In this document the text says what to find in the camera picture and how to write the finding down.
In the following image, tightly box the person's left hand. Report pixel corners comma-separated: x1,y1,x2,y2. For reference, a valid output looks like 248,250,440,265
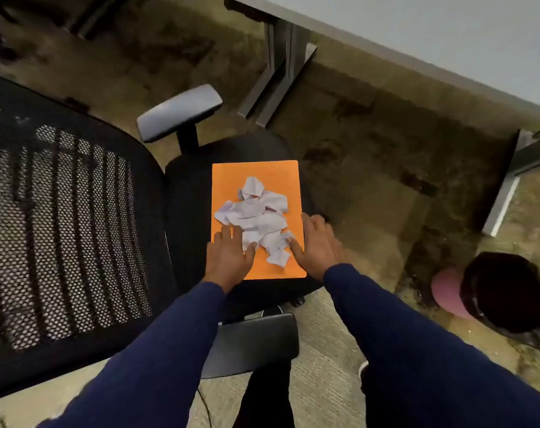
203,225,258,294

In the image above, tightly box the person's right hand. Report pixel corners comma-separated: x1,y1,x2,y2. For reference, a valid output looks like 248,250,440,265
289,213,345,281

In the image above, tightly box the orange paper folder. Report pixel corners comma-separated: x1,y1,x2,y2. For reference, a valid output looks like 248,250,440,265
210,160,307,281

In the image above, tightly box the person's left forearm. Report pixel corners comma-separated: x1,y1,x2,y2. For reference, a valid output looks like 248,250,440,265
36,281,229,428

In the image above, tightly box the person's right forearm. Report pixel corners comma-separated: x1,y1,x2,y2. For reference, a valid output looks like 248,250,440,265
322,263,540,428

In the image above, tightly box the pile of crumpled white paper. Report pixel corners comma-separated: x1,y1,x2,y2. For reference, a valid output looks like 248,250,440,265
214,176,296,269

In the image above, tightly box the chair armrest pad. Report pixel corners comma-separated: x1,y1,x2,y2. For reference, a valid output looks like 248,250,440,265
201,313,300,380
136,84,224,144

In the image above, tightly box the person's left leg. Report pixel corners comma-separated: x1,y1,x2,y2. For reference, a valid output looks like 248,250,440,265
232,358,296,428

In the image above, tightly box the person's leg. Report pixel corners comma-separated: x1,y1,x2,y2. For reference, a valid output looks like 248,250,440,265
232,358,296,428
358,360,389,428

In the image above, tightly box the pink round object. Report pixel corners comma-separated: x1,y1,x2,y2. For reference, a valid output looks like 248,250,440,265
431,267,475,320

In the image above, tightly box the person's right leg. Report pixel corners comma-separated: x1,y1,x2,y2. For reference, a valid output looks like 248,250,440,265
358,360,389,428

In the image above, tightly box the black mesh office chair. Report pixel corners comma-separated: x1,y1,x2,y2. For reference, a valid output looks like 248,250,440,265
0,69,325,404

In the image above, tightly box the grey metal desk leg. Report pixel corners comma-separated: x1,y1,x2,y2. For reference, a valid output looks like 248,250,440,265
481,125,540,239
236,20,318,130

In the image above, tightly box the black waste bin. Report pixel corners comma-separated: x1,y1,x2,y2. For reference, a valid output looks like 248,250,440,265
459,251,540,354

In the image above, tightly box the grey desk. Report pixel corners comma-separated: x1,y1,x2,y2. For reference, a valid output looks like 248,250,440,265
223,0,540,126

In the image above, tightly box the dark metal furniture leg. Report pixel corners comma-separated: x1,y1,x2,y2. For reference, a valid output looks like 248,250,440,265
67,0,133,40

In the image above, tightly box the thin black cable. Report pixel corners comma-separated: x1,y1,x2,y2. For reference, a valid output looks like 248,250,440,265
196,387,214,428

